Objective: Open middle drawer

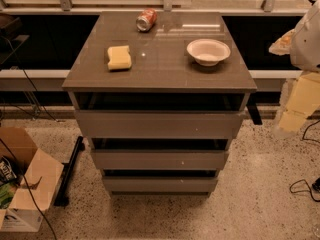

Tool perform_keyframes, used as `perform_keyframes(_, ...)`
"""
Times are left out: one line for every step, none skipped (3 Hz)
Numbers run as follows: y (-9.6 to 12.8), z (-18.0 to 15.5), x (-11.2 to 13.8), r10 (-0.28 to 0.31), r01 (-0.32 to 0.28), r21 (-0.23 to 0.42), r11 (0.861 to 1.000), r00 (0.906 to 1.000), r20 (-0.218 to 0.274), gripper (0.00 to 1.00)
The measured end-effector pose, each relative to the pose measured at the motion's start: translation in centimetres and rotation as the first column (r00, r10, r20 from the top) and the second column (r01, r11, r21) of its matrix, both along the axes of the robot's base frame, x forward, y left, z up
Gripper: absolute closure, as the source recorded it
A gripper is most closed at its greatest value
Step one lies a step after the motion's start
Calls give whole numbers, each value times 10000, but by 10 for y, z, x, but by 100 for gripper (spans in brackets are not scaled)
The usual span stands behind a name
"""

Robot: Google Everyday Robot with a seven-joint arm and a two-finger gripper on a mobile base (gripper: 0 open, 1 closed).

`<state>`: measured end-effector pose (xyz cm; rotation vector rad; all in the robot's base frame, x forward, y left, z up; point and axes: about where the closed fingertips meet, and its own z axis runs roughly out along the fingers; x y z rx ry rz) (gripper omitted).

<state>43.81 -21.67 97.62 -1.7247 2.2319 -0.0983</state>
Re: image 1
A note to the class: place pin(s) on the red soda can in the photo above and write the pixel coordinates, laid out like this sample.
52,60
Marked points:
146,20

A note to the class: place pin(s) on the metal window railing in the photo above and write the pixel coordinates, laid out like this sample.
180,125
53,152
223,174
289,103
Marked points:
160,0

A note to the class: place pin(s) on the black snack bag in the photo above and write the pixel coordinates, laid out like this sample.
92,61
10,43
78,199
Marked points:
7,171

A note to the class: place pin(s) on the black table leg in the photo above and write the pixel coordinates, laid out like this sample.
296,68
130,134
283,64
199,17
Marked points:
254,114

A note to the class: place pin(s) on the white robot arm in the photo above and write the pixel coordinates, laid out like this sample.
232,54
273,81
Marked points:
302,44

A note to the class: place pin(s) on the grey bottom drawer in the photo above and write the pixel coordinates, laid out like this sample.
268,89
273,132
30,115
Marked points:
158,185

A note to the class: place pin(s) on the grey drawer cabinet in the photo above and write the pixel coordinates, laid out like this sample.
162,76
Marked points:
163,78

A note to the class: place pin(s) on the black floor bar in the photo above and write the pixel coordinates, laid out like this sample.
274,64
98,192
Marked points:
62,199

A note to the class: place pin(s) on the yellow sponge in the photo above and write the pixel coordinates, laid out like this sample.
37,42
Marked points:
119,58

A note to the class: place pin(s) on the open cardboard box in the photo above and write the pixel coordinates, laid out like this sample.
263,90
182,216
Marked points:
41,174

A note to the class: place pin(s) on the white bowl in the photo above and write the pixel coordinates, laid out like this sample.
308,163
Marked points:
208,52

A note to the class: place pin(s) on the grey top drawer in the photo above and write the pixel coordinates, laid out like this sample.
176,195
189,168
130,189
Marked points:
158,125

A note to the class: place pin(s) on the grey drawer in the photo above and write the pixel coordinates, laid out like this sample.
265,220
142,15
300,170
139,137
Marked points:
158,125
104,159
158,185

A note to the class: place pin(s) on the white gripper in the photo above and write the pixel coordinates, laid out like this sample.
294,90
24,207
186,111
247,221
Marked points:
307,47

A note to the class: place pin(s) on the green snack bag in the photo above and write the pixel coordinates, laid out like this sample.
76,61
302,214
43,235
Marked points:
7,192

